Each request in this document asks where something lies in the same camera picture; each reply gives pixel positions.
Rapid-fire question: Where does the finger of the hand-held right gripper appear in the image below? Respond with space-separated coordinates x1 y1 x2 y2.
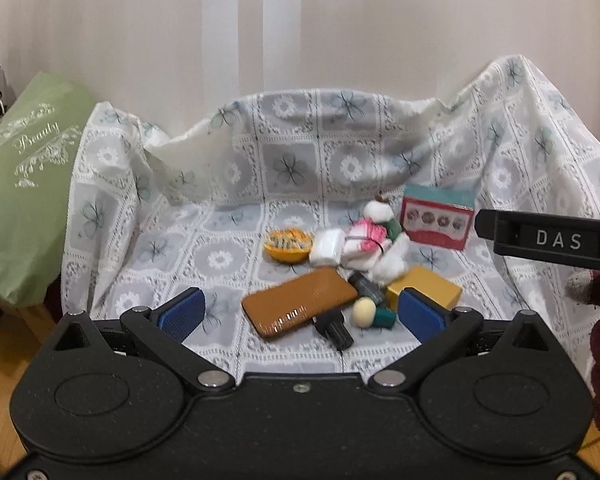
475 208 600 273

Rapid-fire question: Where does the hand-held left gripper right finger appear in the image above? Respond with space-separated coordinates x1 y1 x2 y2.
369 287 553 393

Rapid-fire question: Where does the black foam-tipped cylinder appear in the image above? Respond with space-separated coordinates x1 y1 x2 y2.
314 310 355 351

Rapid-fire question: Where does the white floral lace cloth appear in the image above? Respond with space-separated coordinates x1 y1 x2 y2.
60 55 600 376

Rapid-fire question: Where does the brown wallet case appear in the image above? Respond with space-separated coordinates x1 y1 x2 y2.
241 267 359 342

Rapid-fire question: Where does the red and teal printed box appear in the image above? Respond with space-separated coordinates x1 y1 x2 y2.
400 185 476 252

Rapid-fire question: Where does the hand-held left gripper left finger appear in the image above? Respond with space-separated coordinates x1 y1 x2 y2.
55 287 233 391

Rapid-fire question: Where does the white fluffy plush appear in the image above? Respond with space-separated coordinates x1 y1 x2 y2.
362 196 411 283

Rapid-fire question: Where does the white soft block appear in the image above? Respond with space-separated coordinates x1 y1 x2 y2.
309 228 348 267

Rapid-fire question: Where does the orange bowl toy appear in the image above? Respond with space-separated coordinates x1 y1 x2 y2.
263 229 313 264

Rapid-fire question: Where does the pink and white knitted cloth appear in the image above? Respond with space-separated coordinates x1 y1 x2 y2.
340 219 393 273

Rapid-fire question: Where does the yellow box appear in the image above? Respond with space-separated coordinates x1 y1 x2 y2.
386 266 463 311

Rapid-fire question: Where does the dark grey tube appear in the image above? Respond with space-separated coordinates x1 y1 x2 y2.
347 271 383 303

